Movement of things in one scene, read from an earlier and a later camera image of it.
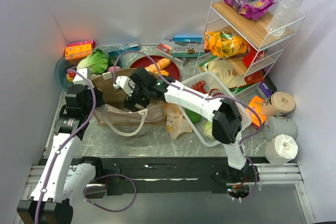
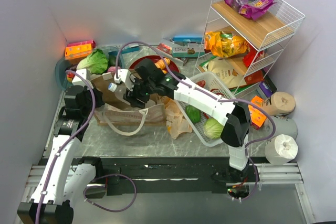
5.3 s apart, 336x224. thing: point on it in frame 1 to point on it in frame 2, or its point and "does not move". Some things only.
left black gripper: [92, 97] does not move
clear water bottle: [292, 2] to [119, 92]
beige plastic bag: [176, 123] does not move
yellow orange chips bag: [223, 44] does not move
